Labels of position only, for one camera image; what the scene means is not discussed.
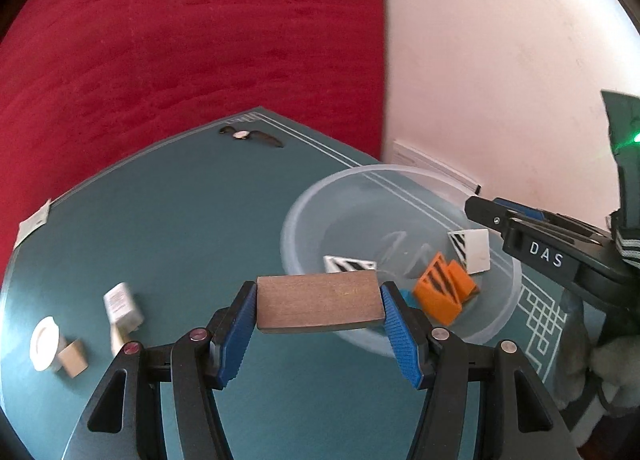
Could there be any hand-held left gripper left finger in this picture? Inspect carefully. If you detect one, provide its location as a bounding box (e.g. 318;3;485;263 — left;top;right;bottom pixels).
62;281;257;460

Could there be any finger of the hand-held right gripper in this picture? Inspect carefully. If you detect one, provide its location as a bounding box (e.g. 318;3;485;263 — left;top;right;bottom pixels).
492;197;608;246
464;195;511;241

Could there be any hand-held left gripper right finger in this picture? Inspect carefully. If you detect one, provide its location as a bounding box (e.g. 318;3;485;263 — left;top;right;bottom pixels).
381;281;576;460

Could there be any blue block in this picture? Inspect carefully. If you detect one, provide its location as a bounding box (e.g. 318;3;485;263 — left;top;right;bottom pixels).
397;289;426;311

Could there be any white striped triangular block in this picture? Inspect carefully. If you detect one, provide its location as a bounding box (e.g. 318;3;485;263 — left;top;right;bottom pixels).
324;255;377;275
447;229;492;275

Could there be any large orange striped wedge block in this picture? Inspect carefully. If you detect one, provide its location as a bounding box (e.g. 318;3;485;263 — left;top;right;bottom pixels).
414;251;463;326

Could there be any small orange striped block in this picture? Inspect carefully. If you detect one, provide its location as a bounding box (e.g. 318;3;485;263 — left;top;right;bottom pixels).
447;260;477;308

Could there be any rectangular wooden block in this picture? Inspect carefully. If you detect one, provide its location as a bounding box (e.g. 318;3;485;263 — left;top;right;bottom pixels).
256;270;385;334

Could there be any wooden wedge block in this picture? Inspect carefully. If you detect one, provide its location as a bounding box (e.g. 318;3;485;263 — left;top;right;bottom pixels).
110;323;132;356

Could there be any white charger plug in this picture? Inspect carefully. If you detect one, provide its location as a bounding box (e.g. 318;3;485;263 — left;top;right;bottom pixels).
102;283;146;333

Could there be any clear plastic bowl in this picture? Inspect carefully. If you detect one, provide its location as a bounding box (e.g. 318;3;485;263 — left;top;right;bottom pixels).
281;164;523;358

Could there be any small wooden block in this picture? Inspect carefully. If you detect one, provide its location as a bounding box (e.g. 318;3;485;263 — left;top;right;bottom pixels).
56;339;90;378

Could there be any white round disc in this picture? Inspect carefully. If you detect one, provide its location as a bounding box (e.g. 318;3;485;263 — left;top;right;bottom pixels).
29;316;63;372

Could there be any grey fuzzy cloth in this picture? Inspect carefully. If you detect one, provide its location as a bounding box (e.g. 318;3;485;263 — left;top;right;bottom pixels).
587;335;640;446

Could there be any black wristwatch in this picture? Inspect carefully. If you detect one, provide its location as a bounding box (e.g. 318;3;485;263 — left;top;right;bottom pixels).
218;124;284;148

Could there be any small paper card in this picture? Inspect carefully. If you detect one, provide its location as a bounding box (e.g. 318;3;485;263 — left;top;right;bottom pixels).
17;199;52;247

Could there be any red quilted blanket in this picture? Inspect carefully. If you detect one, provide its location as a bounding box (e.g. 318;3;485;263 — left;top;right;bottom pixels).
0;0;388;261

